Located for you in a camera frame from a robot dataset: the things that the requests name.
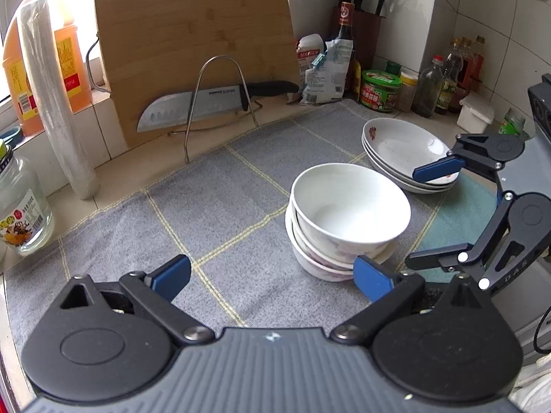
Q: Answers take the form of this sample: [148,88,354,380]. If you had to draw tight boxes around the red sauce bottle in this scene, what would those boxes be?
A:
[469,35,487,93]

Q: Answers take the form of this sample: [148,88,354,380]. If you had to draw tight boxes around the large orange oil bottle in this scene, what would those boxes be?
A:
[2,0,93,136]

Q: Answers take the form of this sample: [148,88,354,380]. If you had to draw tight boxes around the green cap bottle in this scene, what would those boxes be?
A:
[498,109,527,137]

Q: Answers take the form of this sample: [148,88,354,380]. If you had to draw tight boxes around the yellow lid jar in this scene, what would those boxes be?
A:
[396,71,419,113]

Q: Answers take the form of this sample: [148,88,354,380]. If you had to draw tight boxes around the clear bottle red cap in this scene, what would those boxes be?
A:
[411,55,445,118]

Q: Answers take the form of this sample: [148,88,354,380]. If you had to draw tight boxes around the dark red knife block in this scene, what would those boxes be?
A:
[331,6,386,74]

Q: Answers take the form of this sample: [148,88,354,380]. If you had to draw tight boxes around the white fruit print plate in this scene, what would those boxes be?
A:
[362,117,452,182]
[366,148,459,194]
[362,138,457,188]

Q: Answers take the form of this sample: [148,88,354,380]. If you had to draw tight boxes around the black cable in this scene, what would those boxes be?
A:
[533,307,551,353]

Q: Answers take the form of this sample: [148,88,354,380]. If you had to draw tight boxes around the grey checked dish towel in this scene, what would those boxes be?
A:
[4,98,506,356]

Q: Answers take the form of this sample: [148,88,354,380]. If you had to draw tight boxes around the bamboo cutting board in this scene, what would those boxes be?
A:
[93,0,302,149]

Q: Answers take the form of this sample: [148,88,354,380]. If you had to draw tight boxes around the white plastic container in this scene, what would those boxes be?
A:
[457,92,495,134]

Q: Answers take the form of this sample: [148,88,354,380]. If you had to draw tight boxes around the green lid sauce jar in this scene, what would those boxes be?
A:
[359,69,403,113]

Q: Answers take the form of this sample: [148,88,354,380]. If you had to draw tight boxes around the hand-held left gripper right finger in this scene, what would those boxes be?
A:
[329,256,496,347]

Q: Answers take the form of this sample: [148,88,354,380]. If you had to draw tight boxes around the dark soy sauce bottle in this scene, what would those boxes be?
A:
[336,2,360,95]

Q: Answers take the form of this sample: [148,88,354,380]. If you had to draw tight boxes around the clear glass jar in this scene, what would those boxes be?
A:
[0,140,56,254]

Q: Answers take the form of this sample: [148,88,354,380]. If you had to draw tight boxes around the metal wire rack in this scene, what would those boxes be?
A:
[170,55,264,164]

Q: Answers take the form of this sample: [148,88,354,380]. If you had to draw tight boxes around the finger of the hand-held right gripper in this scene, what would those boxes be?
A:
[412,133,505,184]
[405,190,535,297]

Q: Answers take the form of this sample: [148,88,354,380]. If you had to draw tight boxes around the white printed bag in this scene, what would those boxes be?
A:
[300,39,356,105]

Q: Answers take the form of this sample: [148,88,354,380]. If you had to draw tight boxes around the light cloth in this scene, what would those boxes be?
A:
[510,344,551,413]

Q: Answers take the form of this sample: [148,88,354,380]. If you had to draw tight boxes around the large santoku knife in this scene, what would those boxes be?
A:
[137,81,300,133]

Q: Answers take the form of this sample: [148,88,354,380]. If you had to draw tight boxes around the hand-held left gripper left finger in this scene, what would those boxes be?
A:
[58,255,216,347]

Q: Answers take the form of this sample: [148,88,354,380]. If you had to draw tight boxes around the plastic wrap roll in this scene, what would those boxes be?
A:
[16,0,101,201]

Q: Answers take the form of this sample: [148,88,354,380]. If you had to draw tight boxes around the white red packet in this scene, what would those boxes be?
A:
[296,33,325,95]

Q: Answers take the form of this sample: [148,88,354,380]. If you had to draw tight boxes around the white floral bowl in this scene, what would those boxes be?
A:
[289,162,412,252]
[293,241,397,282]
[286,206,399,267]

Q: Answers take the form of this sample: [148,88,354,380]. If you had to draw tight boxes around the yellow label oil bottle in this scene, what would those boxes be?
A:
[435,39,463,115]

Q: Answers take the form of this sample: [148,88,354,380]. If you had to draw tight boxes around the dark condiment bottle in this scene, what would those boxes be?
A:
[456,36,474,102]

